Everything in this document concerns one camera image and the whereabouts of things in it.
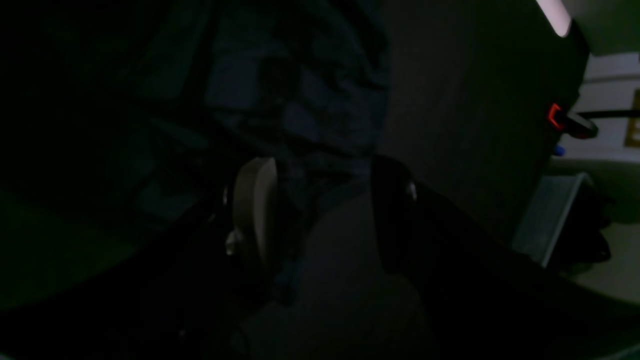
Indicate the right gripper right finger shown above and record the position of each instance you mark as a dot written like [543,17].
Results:
[394,199]

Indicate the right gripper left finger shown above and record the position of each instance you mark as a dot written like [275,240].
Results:
[253,207]

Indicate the dark navy t-shirt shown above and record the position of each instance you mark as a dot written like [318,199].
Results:
[305,82]

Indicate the grey plastic bin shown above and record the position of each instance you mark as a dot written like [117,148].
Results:
[563,223]

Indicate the red blue clamp near right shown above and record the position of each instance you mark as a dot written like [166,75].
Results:
[580,125]

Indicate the white cardboard storage boxes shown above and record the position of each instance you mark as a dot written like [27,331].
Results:
[610,83]

